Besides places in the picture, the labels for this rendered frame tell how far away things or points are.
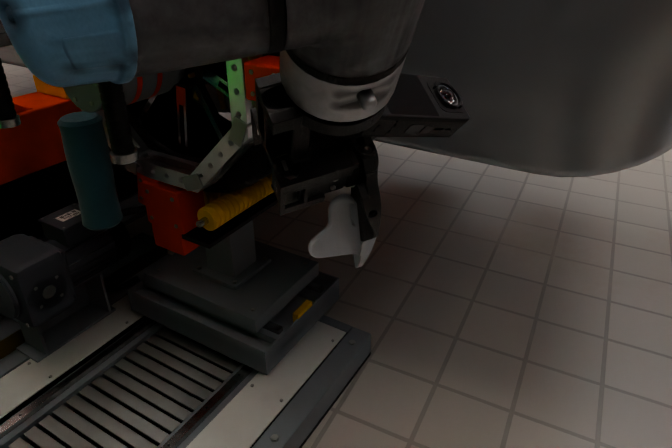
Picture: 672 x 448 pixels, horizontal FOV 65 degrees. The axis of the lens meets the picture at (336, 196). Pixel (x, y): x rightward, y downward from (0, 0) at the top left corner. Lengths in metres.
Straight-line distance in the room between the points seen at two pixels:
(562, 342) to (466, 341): 0.28
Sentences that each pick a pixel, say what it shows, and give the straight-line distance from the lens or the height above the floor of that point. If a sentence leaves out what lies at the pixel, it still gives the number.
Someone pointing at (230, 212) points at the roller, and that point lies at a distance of 1.25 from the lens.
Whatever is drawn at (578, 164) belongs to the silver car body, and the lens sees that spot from 0.91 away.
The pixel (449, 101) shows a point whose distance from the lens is 0.43.
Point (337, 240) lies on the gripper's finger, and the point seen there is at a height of 0.87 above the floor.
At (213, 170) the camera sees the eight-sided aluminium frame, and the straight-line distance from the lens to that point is 1.14.
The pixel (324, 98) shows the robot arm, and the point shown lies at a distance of 0.31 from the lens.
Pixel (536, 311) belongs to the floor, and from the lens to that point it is 1.86.
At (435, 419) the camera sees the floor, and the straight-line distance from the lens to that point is 1.47.
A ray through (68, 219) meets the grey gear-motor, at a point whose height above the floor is 0.43.
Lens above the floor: 1.11
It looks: 27 degrees down
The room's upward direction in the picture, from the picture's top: straight up
